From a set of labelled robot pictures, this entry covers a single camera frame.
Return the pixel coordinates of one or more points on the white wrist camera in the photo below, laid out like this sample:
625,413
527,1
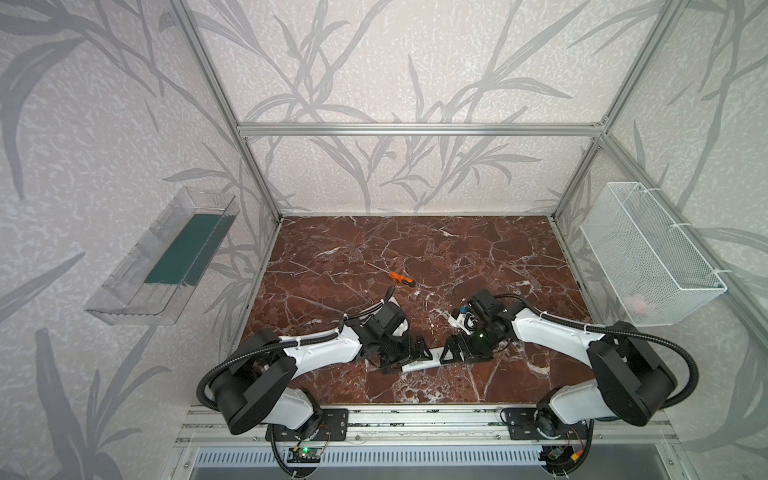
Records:
401,329
463,319

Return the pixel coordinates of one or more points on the left circuit board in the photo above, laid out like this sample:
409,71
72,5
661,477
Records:
304,455

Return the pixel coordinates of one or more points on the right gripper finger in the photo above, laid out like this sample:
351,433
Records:
468,337
452,351

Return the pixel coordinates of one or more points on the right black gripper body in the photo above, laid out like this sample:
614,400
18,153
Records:
466,343

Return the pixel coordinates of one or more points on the right connector wiring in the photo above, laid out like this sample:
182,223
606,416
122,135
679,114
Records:
564,456

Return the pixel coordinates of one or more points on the clear plastic wall bin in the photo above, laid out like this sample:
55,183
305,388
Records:
154,282

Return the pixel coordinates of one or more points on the white wire mesh basket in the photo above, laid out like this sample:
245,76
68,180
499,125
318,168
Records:
643,250

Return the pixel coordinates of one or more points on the long white remote control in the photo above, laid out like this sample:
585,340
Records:
424,364

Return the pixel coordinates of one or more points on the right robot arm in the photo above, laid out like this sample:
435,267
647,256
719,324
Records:
634,374

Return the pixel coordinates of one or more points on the pink object in basket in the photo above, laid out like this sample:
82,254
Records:
637,305

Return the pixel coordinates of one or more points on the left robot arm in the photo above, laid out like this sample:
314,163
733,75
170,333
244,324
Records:
251,386

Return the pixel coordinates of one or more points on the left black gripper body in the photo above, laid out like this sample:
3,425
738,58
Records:
399,346

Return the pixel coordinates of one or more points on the orange handled screwdriver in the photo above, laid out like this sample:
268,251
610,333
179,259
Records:
399,278

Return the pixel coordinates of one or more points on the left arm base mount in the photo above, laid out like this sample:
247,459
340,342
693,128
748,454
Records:
330,424

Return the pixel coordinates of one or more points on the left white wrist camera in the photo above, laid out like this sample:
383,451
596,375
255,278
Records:
401,329

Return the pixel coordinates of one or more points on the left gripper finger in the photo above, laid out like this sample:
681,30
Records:
416,349
395,368

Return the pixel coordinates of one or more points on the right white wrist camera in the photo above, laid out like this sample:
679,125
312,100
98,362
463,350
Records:
463,319

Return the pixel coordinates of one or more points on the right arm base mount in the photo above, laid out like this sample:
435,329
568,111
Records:
529,423

